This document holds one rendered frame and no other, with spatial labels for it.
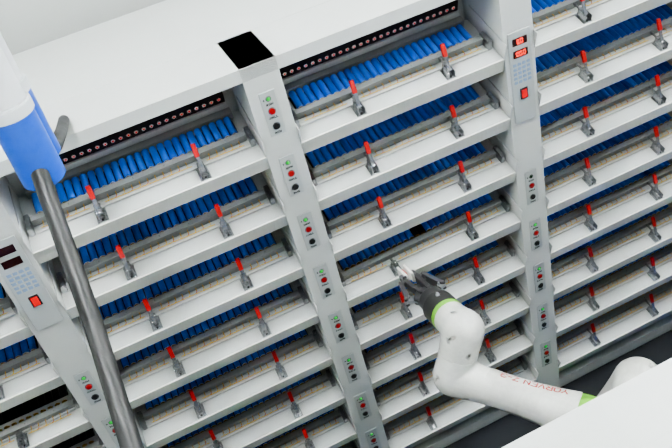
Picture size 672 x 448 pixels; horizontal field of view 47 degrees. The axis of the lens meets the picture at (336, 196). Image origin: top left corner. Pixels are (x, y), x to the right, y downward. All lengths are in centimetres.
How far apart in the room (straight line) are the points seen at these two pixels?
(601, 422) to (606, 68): 162
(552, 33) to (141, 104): 113
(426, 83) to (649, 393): 128
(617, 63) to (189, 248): 135
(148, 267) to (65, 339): 28
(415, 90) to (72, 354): 113
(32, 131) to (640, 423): 84
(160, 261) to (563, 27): 127
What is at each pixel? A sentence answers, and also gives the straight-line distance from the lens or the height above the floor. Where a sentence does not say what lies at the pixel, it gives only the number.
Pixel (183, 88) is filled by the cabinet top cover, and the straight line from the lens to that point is 184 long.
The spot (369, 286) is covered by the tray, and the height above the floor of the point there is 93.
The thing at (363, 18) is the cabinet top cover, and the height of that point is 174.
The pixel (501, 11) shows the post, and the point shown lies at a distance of 210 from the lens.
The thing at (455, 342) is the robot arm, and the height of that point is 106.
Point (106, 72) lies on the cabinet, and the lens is 207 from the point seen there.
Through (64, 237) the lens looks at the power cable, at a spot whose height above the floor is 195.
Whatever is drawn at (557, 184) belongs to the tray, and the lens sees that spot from 257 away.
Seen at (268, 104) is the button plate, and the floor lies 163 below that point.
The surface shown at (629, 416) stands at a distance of 97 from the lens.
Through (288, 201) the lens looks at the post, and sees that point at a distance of 204.
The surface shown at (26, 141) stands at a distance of 111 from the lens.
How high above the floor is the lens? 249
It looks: 35 degrees down
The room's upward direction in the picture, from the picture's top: 15 degrees counter-clockwise
